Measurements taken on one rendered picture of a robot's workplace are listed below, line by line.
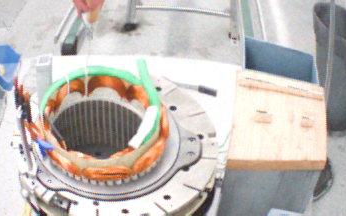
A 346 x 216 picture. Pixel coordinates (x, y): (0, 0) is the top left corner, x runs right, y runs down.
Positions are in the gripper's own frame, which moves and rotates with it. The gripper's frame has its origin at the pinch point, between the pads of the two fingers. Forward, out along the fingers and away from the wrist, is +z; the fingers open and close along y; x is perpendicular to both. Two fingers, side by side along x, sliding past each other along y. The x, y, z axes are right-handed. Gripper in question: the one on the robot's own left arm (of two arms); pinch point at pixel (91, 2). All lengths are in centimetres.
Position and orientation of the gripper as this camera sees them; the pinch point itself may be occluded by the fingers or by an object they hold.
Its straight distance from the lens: 74.6
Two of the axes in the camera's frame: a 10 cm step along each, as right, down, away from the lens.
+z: -0.8, 4.7, 8.8
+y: -2.0, 8.6, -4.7
